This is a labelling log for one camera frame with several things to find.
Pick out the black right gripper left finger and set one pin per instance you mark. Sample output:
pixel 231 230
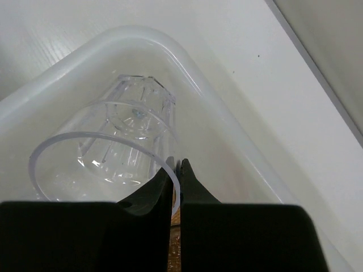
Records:
pixel 130 235

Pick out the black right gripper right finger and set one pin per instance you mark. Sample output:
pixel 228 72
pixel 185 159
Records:
pixel 218 236

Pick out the orange woven triangular plate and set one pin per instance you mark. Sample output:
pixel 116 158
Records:
pixel 174 252

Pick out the clear plastic cup front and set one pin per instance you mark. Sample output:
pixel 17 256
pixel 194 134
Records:
pixel 83 161

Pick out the clear plastic cup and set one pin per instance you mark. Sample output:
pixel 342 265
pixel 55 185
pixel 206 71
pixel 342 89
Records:
pixel 83 161
pixel 141 110

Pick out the translucent white plastic bin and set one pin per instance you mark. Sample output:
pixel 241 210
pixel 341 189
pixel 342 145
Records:
pixel 223 158

